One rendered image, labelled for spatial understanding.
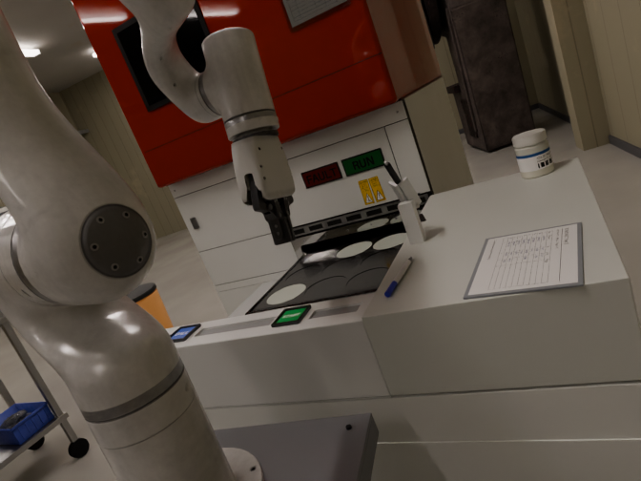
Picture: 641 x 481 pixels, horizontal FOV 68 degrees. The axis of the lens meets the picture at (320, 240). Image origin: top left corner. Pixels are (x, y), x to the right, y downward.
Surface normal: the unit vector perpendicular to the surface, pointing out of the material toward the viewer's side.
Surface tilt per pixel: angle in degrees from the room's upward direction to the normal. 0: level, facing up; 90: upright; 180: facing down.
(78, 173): 64
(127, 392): 91
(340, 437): 3
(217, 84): 79
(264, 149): 87
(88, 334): 31
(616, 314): 90
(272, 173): 92
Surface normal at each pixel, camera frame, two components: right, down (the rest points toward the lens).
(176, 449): 0.68, -0.02
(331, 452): -0.31, -0.91
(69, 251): 0.25, 0.10
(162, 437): 0.53, 0.06
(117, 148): -0.23, 0.34
